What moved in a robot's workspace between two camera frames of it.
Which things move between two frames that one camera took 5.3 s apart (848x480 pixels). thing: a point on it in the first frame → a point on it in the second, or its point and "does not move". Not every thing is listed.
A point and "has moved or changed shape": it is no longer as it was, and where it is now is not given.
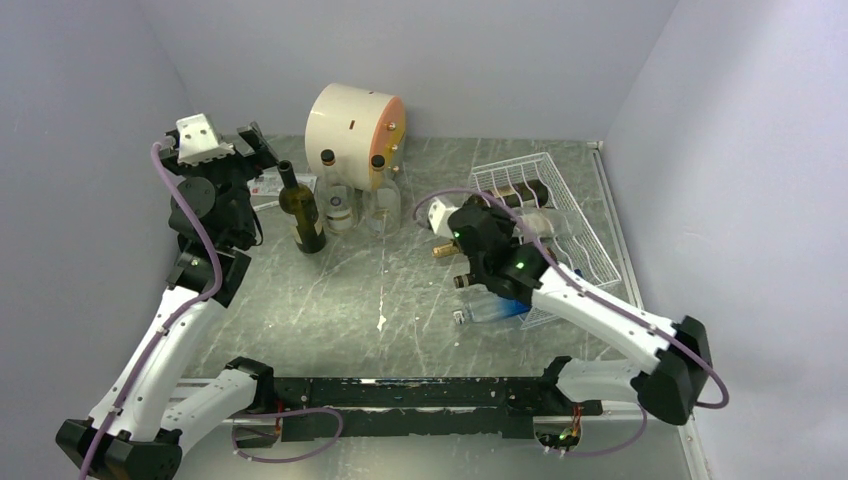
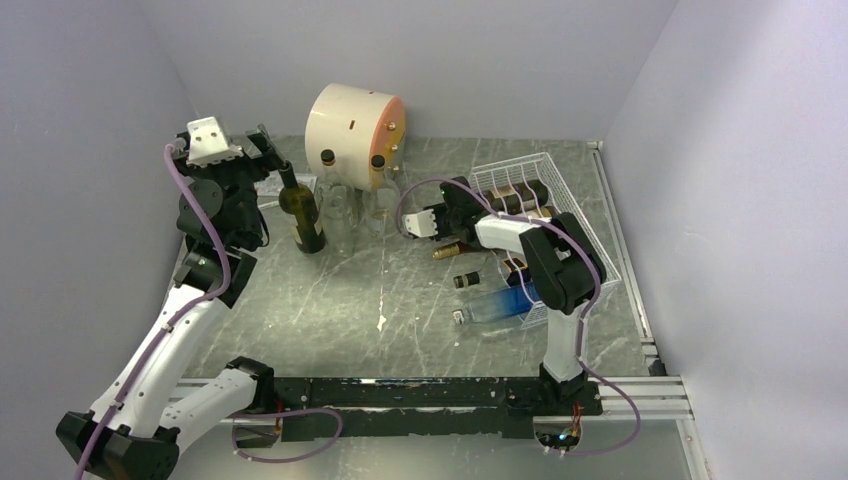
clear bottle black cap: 545,222 has moved or changed shape
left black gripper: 262,157 does not move
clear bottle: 381,202 does not move
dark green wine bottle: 300,200 does not move
